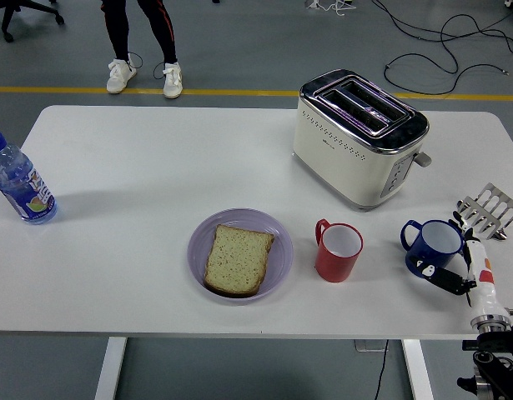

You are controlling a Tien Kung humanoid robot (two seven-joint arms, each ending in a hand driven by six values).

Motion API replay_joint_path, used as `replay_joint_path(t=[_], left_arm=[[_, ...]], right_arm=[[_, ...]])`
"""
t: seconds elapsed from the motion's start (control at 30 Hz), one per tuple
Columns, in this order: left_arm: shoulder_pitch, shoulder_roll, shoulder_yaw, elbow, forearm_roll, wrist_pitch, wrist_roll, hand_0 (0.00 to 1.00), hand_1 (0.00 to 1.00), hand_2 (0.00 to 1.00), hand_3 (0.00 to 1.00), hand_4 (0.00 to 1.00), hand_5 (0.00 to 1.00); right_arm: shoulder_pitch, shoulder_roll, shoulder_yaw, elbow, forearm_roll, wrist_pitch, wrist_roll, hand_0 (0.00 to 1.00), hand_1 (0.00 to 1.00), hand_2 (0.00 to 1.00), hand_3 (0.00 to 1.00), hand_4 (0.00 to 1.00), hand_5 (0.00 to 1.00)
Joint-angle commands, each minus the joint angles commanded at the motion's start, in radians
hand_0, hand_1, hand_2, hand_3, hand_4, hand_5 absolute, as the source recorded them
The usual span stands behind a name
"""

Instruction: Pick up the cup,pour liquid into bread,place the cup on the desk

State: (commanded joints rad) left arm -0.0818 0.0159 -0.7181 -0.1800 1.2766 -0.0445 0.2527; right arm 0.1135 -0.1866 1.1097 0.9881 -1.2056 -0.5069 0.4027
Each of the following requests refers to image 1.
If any thin black floor wire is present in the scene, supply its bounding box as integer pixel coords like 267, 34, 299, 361
126, 52, 169, 81

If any blue cup white inside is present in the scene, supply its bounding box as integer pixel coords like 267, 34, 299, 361
400, 219, 465, 278

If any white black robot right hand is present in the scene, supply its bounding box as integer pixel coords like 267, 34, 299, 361
408, 210, 511, 320

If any thin black hanging cable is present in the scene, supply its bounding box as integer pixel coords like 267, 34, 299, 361
372, 339, 390, 400

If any slice of toast bread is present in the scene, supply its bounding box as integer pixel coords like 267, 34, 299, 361
203, 223, 276, 298

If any cream and chrome toaster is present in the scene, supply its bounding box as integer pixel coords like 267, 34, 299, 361
292, 68, 433, 213

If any red cup white inside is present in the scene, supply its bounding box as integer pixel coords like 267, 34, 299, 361
314, 218, 365, 284

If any person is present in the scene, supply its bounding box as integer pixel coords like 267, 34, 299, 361
98, 0, 184, 100

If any purple round plate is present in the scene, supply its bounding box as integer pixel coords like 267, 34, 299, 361
186, 207, 294, 307

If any white floor cable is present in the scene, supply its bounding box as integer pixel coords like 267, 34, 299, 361
304, 0, 357, 18

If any white table leg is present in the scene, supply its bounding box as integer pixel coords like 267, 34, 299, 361
400, 338, 435, 400
93, 336, 128, 400

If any black office chair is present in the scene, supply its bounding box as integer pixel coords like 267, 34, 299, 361
0, 0, 66, 44

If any black floor cable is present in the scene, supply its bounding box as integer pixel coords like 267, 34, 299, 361
370, 0, 513, 96

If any grey box under table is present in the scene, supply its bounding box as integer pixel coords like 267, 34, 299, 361
354, 339, 389, 353

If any clear bottle blue cap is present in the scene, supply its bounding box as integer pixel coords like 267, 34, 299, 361
0, 130, 58, 226

